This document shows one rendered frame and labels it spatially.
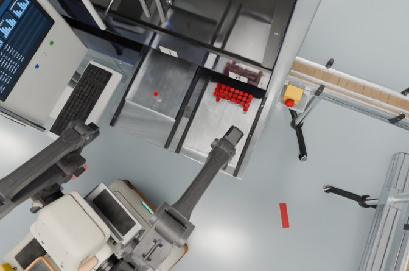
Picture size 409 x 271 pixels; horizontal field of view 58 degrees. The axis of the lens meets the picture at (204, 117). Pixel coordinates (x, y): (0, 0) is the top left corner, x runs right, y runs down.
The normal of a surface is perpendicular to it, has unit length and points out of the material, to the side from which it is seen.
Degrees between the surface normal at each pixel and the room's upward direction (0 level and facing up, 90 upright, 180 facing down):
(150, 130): 0
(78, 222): 43
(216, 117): 0
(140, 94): 0
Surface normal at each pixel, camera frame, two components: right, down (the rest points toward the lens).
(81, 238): 0.44, -0.65
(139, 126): -0.05, -0.25
